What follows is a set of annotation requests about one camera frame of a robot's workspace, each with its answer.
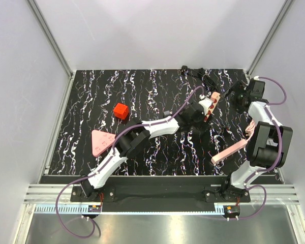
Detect pink power strip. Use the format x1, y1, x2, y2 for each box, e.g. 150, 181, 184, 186
211, 139, 247, 165

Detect pink triangular socket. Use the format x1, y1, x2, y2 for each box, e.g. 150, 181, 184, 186
91, 130, 115, 157

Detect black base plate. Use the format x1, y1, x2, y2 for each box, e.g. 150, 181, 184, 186
39, 174, 282, 213

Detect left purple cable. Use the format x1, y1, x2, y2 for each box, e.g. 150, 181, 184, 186
55, 85, 205, 239

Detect pink coiled cable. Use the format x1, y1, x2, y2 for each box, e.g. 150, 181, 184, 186
245, 121, 256, 137

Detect black plug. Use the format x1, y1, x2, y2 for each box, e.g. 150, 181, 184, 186
181, 66, 189, 73

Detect red cube socket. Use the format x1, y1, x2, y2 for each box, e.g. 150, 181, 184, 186
113, 103, 129, 120

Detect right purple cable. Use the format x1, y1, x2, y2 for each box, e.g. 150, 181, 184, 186
243, 76, 288, 220

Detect purple cable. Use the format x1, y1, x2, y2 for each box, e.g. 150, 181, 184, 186
55, 85, 205, 239
243, 76, 288, 220

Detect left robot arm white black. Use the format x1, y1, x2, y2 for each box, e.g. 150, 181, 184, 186
80, 99, 212, 201

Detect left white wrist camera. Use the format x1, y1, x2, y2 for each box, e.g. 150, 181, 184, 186
198, 95, 213, 114

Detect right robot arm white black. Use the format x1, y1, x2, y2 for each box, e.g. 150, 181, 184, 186
220, 76, 293, 202

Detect black coiled cable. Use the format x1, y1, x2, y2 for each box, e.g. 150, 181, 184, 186
190, 68, 221, 94

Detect wooden socket strip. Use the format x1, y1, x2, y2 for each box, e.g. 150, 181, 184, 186
204, 91, 220, 122

